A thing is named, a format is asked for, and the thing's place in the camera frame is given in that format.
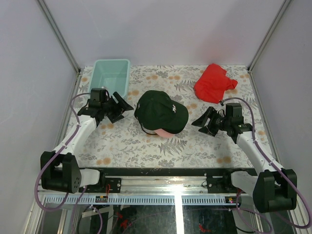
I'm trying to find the left corner aluminium post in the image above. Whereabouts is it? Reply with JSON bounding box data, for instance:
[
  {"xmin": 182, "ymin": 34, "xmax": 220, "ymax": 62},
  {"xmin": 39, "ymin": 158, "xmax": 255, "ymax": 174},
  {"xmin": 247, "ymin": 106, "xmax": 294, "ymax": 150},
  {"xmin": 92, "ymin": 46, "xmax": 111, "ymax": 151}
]
[{"xmin": 36, "ymin": 0, "xmax": 81, "ymax": 74}]

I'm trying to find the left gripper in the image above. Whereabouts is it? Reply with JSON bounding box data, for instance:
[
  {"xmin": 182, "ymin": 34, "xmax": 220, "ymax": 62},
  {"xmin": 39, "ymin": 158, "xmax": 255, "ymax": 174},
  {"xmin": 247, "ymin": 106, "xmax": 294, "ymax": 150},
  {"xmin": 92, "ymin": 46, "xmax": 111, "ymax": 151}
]
[{"xmin": 101, "ymin": 92, "xmax": 133, "ymax": 123}]

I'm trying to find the floral table mat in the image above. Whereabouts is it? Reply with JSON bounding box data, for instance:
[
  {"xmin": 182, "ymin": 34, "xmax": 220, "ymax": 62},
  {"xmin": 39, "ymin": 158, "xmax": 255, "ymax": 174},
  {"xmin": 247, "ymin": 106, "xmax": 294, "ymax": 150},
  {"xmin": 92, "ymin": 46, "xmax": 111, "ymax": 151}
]
[{"xmin": 78, "ymin": 65, "xmax": 252, "ymax": 168}]

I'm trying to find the corner aluminium post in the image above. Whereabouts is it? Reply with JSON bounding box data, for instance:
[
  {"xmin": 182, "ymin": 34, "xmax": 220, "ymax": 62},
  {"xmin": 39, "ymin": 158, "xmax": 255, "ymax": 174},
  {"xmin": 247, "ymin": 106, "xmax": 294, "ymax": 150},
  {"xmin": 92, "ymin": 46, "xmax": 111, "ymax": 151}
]
[
  {"xmin": 247, "ymin": 0, "xmax": 293, "ymax": 73},
  {"xmin": 36, "ymin": 0, "xmax": 81, "ymax": 74}
]

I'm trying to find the pink baseball cap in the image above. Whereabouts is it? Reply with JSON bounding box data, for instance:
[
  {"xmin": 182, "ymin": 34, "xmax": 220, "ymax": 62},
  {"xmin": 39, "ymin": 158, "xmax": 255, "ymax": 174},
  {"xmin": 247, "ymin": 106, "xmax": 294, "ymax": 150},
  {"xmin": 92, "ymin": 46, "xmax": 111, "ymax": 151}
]
[{"xmin": 154, "ymin": 129, "xmax": 175, "ymax": 138}]

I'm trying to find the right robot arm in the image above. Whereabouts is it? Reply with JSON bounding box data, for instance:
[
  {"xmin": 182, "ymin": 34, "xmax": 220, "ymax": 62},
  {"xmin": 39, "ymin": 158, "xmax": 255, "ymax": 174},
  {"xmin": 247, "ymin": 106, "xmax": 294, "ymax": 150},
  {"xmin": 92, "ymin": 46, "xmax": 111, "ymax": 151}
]
[{"xmin": 192, "ymin": 103, "xmax": 297, "ymax": 213}]

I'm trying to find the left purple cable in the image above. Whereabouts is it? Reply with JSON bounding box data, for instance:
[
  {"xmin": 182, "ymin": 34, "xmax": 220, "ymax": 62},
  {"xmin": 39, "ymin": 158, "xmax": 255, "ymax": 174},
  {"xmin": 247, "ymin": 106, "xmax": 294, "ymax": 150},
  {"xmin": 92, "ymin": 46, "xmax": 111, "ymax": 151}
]
[{"xmin": 34, "ymin": 92, "xmax": 103, "ymax": 234}]

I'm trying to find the purple cable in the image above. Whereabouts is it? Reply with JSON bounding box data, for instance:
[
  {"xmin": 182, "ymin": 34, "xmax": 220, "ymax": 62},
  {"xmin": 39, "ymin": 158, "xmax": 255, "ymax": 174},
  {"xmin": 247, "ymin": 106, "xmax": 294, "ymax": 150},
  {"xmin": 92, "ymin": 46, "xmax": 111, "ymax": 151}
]
[
  {"xmin": 34, "ymin": 92, "xmax": 103, "ymax": 234},
  {"xmin": 219, "ymin": 97, "xmax": 312, "ymax": 234}
]

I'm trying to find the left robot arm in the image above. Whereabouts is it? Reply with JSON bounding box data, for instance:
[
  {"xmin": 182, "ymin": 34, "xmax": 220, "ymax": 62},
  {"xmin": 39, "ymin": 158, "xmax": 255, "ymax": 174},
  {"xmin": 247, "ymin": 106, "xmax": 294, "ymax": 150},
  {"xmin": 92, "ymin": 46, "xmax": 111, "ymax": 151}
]
[{"xmin": 39, "ymin": 88, "xmax": 133, "ymax": 194}]

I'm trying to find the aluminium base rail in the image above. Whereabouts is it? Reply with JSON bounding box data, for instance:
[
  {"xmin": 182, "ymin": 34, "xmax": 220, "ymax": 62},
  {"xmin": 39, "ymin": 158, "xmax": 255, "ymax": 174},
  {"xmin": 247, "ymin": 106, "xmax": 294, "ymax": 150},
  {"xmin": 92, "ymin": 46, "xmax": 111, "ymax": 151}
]
[{"xmin": 52, "ymin": 170, "xmax": 236, "ymax": 196}]

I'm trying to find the dark green baseball cap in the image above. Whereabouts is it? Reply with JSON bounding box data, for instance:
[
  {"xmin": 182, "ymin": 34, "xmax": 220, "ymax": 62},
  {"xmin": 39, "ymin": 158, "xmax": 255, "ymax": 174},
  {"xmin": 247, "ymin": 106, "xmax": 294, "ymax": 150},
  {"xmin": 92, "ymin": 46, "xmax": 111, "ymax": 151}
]
[{"xmin": 134, "ymin": 90, "xmax": 189, "ymax": 135}]

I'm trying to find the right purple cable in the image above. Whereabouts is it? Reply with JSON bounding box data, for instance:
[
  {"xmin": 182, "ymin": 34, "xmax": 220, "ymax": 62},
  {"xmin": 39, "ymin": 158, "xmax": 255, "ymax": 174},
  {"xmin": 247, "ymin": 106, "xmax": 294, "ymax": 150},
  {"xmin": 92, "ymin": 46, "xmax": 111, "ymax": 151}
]
[{"xmin": 219, "ymin": 97, "xmax": 312, "ymax": 234}]

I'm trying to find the red cloth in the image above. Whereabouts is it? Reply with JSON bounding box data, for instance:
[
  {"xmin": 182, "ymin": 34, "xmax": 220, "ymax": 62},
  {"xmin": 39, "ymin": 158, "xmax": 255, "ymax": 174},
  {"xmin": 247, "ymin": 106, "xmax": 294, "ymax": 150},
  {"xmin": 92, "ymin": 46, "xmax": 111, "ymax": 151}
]
[{"xmin": 194, "ymin": 63, "xmax": 238, "ymax": 104}]

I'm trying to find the teal plastic bin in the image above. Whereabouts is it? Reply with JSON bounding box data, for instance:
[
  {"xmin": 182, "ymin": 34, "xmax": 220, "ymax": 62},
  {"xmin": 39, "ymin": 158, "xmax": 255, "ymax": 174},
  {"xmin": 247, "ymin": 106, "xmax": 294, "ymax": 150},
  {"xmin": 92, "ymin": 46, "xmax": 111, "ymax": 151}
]
[{"xmin": 88, "ymin": 59, "xmax": 131, "ymax": 99}]

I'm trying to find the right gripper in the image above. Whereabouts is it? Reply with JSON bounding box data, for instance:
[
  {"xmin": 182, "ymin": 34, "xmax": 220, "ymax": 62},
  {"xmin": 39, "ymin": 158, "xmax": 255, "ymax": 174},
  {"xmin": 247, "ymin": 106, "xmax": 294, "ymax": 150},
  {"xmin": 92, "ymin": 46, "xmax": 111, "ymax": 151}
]
[{"xmin": 192, "ymin": 106, "xmax": 231, "ymax": 137}]

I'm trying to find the right corner aluminium post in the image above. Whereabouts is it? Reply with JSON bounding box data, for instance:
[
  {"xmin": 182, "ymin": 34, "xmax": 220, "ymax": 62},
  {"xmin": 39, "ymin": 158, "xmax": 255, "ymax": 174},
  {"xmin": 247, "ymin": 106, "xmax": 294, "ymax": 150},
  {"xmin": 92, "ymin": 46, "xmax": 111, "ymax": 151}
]
[{"xmin": 247, "ymin": 0, "xmax": 293, "ymax": 73}]

